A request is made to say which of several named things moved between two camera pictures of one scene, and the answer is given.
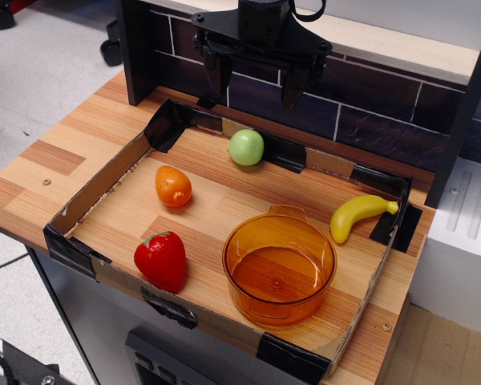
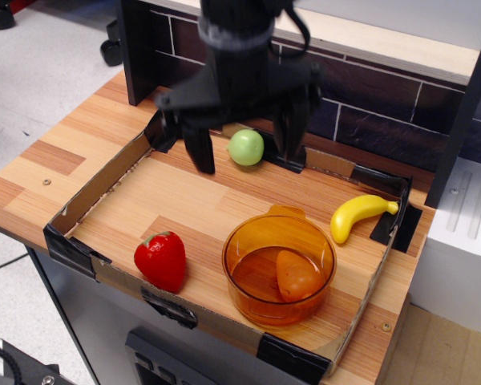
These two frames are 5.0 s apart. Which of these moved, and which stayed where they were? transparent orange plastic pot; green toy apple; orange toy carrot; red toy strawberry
Moved: orange toy carrot
Stayed: green toy apple; transparent orange plastic pot; red toy strawberry
